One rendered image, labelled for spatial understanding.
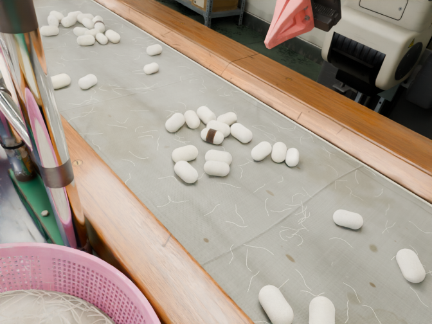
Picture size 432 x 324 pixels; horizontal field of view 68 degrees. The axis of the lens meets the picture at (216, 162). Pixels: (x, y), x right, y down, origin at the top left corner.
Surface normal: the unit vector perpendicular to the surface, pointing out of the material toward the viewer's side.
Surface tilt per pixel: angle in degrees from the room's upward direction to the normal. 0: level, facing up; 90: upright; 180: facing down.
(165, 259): 0
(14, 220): 0
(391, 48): 98
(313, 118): 45
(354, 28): 98
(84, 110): 0
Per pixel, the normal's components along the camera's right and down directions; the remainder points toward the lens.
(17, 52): 0.27, 0.66
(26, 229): 0.11, -0.75
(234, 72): -0.43, -0.25
